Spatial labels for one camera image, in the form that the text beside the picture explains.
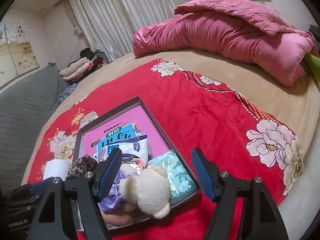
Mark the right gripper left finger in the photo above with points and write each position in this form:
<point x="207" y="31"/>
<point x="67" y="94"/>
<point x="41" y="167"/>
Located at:
<point x="53" y="218"/>

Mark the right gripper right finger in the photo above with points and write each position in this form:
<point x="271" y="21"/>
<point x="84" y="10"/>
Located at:
<point x="260" y="217"/>

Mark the leopard print scarf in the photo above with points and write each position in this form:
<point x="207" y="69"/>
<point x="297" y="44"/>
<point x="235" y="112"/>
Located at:
<point x="81" y="166"/>

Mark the plush doll with pink dress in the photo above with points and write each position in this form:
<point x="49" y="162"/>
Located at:
<point x="125" y="214"/>

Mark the green floral tissue pack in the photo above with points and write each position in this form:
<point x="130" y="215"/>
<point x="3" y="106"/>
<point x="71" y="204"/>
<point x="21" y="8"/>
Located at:
<point x="179" y="179"/>

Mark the plush bear with purple dress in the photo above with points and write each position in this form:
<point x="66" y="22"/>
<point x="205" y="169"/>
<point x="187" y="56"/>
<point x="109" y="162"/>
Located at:
<point x="148" y="190"/>

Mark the white blue snack packet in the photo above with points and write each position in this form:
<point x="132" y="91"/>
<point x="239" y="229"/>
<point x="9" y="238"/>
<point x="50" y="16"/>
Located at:
<point x="136" y="147"/>

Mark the white paper towel roll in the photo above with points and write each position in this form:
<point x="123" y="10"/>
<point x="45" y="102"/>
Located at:
<point x="56" y="168"/>

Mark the red floral blanket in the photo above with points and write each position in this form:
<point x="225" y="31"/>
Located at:
<point x="191" y="220"/>

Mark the pink and blue book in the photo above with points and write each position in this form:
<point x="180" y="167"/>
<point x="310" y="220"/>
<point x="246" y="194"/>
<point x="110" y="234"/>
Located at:
<point x="132" y="123"/>

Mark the grey quilted headboard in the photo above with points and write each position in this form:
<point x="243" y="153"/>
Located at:
<point x="25" y="107"/>

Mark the dark tray box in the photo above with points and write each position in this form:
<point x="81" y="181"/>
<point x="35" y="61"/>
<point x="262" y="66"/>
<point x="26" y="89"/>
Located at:
<point x="92" y="119"/>

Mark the stack of folded clothes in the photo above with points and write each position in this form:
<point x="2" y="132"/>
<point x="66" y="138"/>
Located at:
<point x="87" y="64"/>

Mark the pink folded quilt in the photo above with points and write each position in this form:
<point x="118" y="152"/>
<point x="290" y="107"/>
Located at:
<point x="239" y="30"/>

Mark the white curtain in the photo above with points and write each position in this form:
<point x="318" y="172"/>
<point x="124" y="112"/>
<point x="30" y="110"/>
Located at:
<point x="109" y="25"/>

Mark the floral wall painting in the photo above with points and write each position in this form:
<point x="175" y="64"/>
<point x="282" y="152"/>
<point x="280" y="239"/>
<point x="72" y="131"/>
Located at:
<point x="17" y="55"/>

